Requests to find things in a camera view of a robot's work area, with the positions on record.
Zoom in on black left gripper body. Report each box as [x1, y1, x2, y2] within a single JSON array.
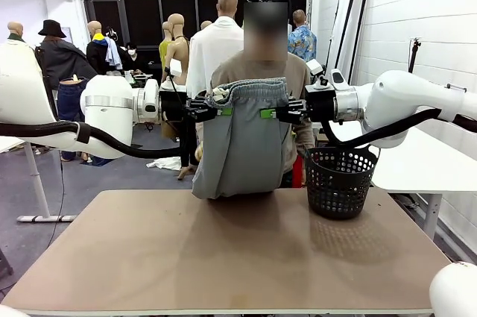
[[159, 90, 195, 123]]

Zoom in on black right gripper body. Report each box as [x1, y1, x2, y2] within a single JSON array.
[[305, 85, 338, 123]]

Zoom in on grey drawstring shorts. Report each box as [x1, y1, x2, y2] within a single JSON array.
[[191, 77, 292, 201]]

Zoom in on person's left forearm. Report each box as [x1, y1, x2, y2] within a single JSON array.
[[290, 122, 316, 175]]

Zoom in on person torso beige sweatshirt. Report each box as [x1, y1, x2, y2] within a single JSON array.
[[210, 51, 316, 188]]

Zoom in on small white background table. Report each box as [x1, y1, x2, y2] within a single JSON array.
[[126, 70, 154, 85]]

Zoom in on mannequin in white shirt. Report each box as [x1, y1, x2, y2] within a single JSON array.
[[185, 0, 246, 98]]

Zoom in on small red container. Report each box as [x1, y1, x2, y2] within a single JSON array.
[[291, 155, 306, 188]]

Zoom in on bare beige mannequin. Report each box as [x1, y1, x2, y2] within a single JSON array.
[[159, 13, 203, 181]]

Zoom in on white cloth on floor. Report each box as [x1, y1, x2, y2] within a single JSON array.
[[146, 156, 183, 172]]

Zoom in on mannequin in yellow-green top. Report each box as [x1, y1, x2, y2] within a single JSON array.
[[159, 21, 174, 69]]

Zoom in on seated person with face mask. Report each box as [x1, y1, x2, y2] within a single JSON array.
[[125, 43, 149, 74]]

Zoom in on man in floral shirt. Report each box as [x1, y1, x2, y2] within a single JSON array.
[[286, 9, 318, 63]]

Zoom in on black framed leaning panel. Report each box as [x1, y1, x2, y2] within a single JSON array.
[[341, 0, 373, 87], [321, 0, 361, 83]]

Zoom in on black perforated plastic basket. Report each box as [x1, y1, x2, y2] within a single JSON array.
[[304, 145, 380, 220]]

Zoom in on mannequin in black yellow top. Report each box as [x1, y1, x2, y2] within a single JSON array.
[[86, 20, 124, 76]]

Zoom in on black tripod stand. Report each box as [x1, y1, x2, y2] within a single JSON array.
[[407, 37, 423, 74]]

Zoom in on mannequin in dark coat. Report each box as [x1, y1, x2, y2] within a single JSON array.
[[34, 35, 98, 90]]

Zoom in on large white side table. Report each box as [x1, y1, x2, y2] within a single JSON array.
[[330, 122, 477, 240]]

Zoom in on black bucket hat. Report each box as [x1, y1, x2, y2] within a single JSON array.
[[38, 19, 67, 39]]

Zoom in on white table with T-foot leg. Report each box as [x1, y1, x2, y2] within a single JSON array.
[[0, 135, 78, 223]]

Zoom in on mannequin in white jacket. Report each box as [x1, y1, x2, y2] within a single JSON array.
[[0, 21, 38, 46]]

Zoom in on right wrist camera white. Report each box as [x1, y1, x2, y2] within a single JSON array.
[[305, 58, 335, 90]]

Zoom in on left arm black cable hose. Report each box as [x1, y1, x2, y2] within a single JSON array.
[[0, 120, 184, 160]]

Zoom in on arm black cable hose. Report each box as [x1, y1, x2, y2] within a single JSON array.
[[0, 120, 184, 160], [321, 107, 477, 148]]

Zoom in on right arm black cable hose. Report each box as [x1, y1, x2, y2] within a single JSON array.
[[321, 107, 477, 148]]

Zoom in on thin black floor cable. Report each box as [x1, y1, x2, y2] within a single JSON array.
[[46, 160, 66, 245]]

